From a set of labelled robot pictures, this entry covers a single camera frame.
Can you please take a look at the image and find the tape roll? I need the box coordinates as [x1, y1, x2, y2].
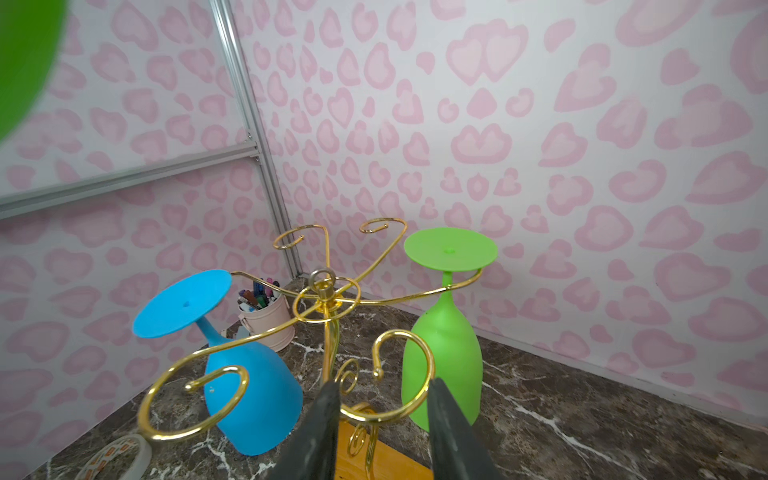
[76, 434, 152, 480]

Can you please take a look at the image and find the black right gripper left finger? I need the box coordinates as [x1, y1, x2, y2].
[268, 381, 341, 480]

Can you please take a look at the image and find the orange wooden rack base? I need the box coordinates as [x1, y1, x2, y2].
[334, 419, 433, 480]

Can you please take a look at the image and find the green wine glass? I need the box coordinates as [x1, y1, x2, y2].
[405, 227, 498, 424]
[1, 0, 68, 138]

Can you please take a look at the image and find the pink metal pen bucket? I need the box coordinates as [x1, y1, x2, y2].
[237, 282, 295, 352]

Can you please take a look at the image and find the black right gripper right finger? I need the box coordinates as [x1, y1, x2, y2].
[427, 378, 503, 480]

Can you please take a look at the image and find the blue wine glass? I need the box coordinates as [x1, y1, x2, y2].
[133, 270, 303, 456]

